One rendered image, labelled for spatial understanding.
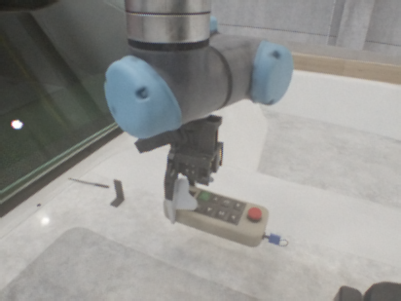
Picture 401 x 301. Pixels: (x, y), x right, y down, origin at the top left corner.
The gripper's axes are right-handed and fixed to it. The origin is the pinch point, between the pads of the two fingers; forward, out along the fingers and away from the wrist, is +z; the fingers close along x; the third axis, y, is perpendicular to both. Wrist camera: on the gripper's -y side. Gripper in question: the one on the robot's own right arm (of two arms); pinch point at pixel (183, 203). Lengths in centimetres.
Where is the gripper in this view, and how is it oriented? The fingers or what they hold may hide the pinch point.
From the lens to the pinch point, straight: 58.9
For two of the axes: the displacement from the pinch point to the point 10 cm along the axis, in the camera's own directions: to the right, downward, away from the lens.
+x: 4.0, -4.8, 7.8
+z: -0.2, 8.5, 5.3
